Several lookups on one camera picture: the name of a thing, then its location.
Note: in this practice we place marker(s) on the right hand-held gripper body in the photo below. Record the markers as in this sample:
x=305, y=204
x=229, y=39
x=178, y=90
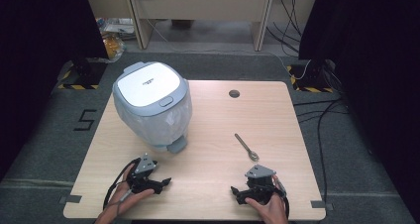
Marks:
x=261, y=181

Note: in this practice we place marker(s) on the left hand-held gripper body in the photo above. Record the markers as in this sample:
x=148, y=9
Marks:
x=144, y=166

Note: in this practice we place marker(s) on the metal spoon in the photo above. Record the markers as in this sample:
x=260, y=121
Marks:
x=246, y=146

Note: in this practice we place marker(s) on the white grey pedal trash can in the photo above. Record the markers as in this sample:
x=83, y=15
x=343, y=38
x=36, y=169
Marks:
x=148, y=85

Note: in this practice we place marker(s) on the person's right hand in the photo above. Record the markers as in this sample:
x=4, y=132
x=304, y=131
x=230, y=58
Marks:
x=272, y=210

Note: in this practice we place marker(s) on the person's left hand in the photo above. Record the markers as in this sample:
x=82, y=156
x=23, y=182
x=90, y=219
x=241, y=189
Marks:
x=127, y=202

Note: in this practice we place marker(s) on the clear plastic bin liner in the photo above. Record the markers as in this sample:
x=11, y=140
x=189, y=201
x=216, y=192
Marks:
x=165, y=126

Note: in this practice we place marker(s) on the grey tape strip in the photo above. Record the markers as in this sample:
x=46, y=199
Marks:
x=70, y=199
x=321, y=205

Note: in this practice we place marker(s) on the black stand base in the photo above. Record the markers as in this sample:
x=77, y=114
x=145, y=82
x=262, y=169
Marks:
x=312, y=77
x=86, y=71

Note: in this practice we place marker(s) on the clear bag with yellow contents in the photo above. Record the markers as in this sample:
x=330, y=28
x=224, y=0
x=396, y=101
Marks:
x=113, y=47

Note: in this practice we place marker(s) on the pile of packaged goods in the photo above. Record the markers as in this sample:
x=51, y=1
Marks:
x=115, y=26

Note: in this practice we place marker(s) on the black curtain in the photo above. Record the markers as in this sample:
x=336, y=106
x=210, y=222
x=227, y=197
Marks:
x=39, y=58
x=373, y=68

